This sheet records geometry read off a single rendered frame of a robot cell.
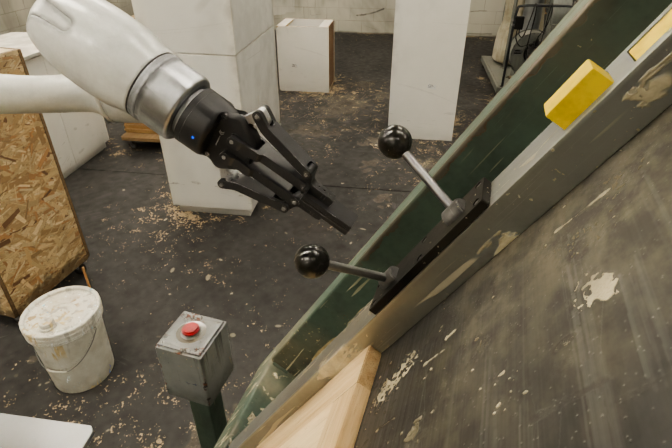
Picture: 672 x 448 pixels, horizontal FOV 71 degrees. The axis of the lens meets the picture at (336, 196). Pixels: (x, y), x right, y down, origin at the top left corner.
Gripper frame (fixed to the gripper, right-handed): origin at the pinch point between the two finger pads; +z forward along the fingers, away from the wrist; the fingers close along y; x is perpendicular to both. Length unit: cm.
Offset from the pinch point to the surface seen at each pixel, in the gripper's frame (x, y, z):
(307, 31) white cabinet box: -448, 157, -112
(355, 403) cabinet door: 15.0, 8.2, 14.2
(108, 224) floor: -153, 230, -103
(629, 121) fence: 6.8, -28.7, 14.2
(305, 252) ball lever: 10.2, -1.3, 0.3
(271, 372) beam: -15, 57, 12
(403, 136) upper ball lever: 0.1, -13.7, 1.7
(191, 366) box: -11, 66, -3
